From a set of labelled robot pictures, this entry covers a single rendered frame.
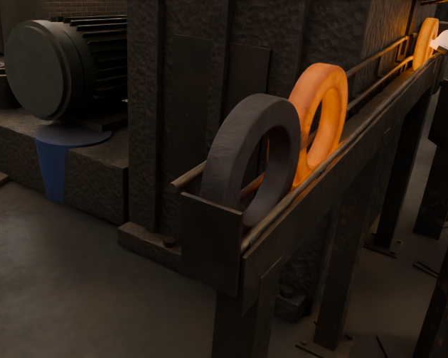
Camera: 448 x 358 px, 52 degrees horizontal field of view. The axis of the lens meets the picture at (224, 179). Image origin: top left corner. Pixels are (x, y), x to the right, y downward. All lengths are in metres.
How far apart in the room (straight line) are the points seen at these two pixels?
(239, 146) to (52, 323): 1.00
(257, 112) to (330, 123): 0.29
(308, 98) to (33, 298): 1.07
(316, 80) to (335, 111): 0.13
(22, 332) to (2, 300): 0.15
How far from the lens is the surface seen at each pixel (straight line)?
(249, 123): 0.47
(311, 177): 0.64
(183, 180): 0.51
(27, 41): 1.93
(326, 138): 0.76
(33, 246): 1.70
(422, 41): 1.52
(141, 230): 1.60
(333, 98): 0.74
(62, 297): 1.45
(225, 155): 0.46
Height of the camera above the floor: 0.89
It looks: 24 degrees down
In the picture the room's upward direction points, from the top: 5 degrees clockwise
